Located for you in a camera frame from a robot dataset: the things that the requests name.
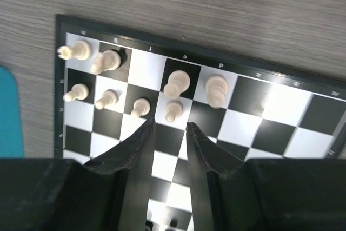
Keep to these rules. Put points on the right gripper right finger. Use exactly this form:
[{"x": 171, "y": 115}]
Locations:
[{"x": 207, "y": 162}]

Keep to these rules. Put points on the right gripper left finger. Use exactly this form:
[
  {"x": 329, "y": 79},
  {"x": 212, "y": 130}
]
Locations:
[{"x": 118, "y": 183}]

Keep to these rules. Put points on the white pawn piece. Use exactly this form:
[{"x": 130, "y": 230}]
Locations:
[
  {"x": 109, "y": 98},
  {"x": 141, "y": 107},
  {"x": 77, "y": 92},
  {"x": 174, "y": 110}
]

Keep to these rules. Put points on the white knight piece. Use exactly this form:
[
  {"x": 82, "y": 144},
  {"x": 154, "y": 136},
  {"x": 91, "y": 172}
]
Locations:
[{"x": 105, "y": 61}]

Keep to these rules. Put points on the white rook piece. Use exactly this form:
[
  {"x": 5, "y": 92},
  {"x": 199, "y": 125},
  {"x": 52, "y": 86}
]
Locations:
[{"x": 80, "y": 50}]

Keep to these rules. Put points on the black white chess board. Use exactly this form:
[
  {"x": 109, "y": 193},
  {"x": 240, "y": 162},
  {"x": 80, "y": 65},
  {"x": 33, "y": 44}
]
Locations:
[{"x": 266, "y": 114}]

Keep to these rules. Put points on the white queen piece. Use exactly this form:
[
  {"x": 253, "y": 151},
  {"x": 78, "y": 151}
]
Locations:
[{"x": 216, "y": 88}]

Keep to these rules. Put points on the white king piece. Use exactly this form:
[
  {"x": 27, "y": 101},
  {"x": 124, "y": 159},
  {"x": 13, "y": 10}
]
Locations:
[{"x": 178, "y": 82}]

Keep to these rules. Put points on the blue plastic tray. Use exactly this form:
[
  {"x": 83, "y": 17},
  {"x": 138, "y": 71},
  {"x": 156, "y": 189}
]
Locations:
[{"x": 11, "y": 129}]

